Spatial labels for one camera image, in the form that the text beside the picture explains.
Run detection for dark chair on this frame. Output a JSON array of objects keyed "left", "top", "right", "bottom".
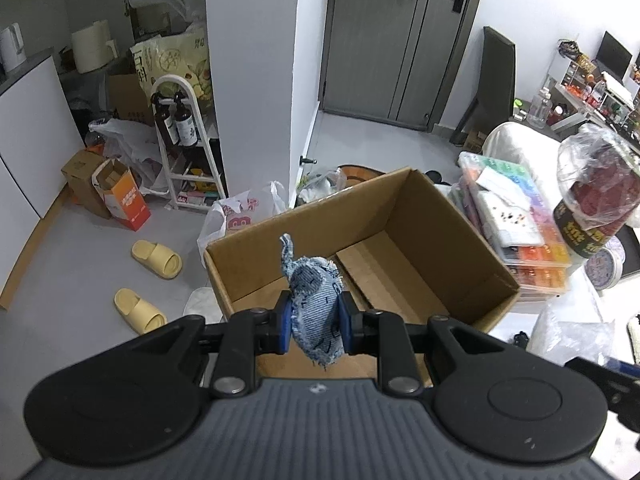
[{"left": 450, "top": 26, "right": 517, "bottom": 149}]

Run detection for white paper sheet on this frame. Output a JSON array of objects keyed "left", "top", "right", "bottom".
[{"left": 475, "top": 167, "right": 532, "bottom": 207}]

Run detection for grey door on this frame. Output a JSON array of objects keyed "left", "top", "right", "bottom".
[{"left": 320, "top": 0, "right": 489, "bottom": 134}]

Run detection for white shelf rack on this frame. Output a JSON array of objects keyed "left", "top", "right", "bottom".
[{"left": 150, "top": 75, "right": 229, "bottom": 211}]

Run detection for dark pump bottle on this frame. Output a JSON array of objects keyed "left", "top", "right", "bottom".
[
  {"left": 172, "top": 91, "right": 200, "bottom": 149},
  {"left": 152, "top": 92, "right": 180, "bottom": 146}
]

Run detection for red print plastic bag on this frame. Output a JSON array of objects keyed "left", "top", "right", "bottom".
[{"left": 197, "top": 181, "right": 289, "bottom": 267}]

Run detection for white paper sheets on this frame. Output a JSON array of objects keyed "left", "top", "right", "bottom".
[{"left": 477, "top": 192, "right": 544, "bottom": 247}]

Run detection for clear plastic bottle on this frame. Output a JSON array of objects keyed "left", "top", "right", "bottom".
[{"left": 527, "top": 87, "right": 554, "bottom": 129}]

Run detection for yellow slipper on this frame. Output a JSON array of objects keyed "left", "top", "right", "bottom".
[
  {"left": 131, "top": 240, "right": 183, "bottom": 279},
  {"left": 114, "top": 288, "right": 168, "bottom": 335}
]

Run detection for patterned round tin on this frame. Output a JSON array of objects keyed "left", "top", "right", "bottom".
[{"left": 589, "top": 235, "right": 627, "bottom": 290}]

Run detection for plain cardboard carton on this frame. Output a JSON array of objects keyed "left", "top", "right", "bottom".
[{"left": 107, "top": 74, "right": 156, "bottom": 127}]

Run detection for colourful bead organizer stack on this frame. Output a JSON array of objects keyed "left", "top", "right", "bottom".
[{"left": 459, "top": 152, "right": 571, "bottom": 302}]

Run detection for white electric kettle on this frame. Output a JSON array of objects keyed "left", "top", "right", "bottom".
[{"left": 0, "top": 22, "right": 26, "bottom": 74}]

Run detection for yellow rice bag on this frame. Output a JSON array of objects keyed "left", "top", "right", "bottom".
[{"left": 130, "top": 30, "right": 216, "bottom": 117}]

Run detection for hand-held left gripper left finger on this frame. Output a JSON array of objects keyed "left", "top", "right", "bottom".
[{"left": 120, "top": 290, "right": 293, "bottom": 399}]

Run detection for white plastic bag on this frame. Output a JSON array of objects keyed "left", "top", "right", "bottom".
[{"left": 89, "top": 119, "right": 172, "bottom": 196}]

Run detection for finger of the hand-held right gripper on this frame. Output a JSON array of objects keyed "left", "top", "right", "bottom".
[{"left": 565, "top": 356, "right": 640, "bottom": 387}]

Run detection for clear plastic bag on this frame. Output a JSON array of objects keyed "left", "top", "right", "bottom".
[{"left": 530, "top": 292, "right": 617, "bottom": 367}]

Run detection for white tissue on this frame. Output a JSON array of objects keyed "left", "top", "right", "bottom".
[{"left": 183, "top": 287, "right": 224, "bottom": 324}]

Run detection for orange cardboard box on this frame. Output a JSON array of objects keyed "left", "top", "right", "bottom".
[{"left": 92, "top": 158, "right": 152, "bottom": 232}]

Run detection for brown cardboard box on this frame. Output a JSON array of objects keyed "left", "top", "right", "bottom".
[{"left": 204, "top": 166, "right": 522, "bottom": 389}]

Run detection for crumpled clear bag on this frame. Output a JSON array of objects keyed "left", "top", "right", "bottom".
[{"left": 295, "top": 170, "right": 349, "bottom": 206}]

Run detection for white cushioned seat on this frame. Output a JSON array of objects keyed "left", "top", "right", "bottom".
[{"left": 481, "top": 122, "right": 577, "bottom": 187}]

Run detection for white kitchen cabinet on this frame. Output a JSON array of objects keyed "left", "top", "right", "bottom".
[{"left": 0, "top": 54, "right": 87, "bottom": 311}]

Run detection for black monitor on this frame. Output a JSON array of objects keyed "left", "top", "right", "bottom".
[{"left": 597, "top": 31, "right": 634, "bottom": 81}]

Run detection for denim fabric toy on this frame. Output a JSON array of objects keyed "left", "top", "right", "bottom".
[{"left": 279, "top": 233, "right": 346, "bottom": 371}]

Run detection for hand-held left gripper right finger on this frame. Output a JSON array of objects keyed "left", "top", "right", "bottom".
[{"left": 339, "top": 292, "right": 511, "bottom": 397}]

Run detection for small brown carton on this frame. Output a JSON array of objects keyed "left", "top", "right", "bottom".
[{"left": 61, "top": 148, "right": 114, "bottom": 220}]

